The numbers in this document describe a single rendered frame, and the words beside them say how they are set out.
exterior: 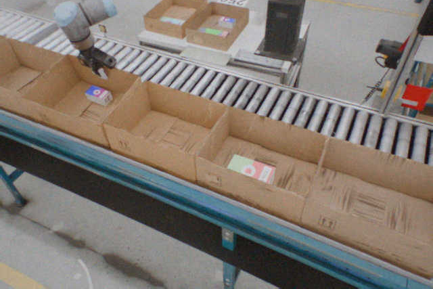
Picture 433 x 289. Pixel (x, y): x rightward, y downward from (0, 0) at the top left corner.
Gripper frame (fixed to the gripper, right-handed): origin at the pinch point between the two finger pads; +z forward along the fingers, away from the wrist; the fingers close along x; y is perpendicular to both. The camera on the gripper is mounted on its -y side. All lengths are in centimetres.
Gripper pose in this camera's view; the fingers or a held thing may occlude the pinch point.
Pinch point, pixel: (107, 76)
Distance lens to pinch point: 172.7
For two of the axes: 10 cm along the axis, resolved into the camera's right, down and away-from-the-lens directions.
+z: 1.3, 5.2, 8.4
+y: -9.0, -3.0, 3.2
